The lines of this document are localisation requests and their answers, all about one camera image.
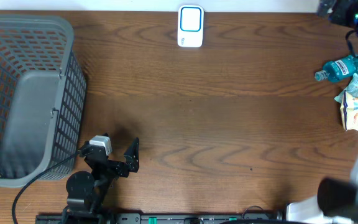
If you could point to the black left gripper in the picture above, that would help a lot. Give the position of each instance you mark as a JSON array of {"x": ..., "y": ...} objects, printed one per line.
[{"x": 132, "y": 158}]

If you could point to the yellow snack bag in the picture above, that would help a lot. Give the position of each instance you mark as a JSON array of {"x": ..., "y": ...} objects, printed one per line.
[{"x": 349, "y": 112}]

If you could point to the blue mouthwash bottle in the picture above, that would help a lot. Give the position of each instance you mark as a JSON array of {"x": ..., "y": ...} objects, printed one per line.
[{"x": 337, "y": 70}]

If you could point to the white wet wipes pack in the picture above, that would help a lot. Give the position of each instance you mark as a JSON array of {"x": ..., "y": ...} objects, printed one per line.
[{"x": 352, "y": 89}]

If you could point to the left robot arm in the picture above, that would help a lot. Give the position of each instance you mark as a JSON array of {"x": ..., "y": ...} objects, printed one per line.
[{"x": 87, "y": 190}]

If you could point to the white barcode scanner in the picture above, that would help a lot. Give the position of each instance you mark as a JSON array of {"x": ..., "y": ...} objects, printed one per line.
[{"x": 190, "y": 26}]

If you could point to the grey plastic shopping basket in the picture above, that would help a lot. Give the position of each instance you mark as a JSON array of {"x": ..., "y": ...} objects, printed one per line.
[{"x": 42, "y": 95}]

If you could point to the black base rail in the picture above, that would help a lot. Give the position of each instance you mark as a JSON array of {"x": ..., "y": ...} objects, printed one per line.
[{"x": 136, "y": 218}]

